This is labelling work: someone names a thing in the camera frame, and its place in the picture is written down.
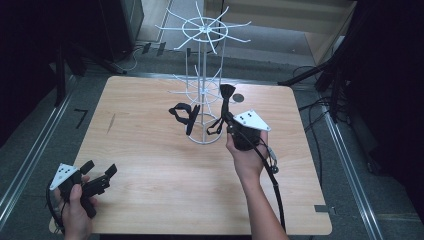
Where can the black bow tie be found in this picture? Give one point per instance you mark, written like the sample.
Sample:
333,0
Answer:
190,118
225,100

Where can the black stand leg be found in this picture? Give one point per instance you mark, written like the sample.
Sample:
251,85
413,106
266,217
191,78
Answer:
305,75

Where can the black stand legs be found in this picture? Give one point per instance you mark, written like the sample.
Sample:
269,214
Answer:
71,60

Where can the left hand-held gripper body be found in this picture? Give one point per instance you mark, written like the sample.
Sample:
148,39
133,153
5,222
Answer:
95,186

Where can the person's right hand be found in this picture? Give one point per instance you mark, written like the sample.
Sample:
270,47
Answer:
248,163

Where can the black floor tape mark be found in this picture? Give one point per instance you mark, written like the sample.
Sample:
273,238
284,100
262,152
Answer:
81,117

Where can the person's left hand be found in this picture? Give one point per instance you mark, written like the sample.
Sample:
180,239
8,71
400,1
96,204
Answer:
76,215

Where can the black cabinet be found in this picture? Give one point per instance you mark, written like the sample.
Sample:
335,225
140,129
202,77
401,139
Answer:
121,26

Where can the metal floor rail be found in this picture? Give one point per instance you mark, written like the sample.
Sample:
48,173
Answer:
31,156
350,173

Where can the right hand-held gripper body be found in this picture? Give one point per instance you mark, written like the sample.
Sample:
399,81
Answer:
248,128

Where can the grey tape piece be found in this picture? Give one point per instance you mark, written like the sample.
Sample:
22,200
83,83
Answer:
321,208

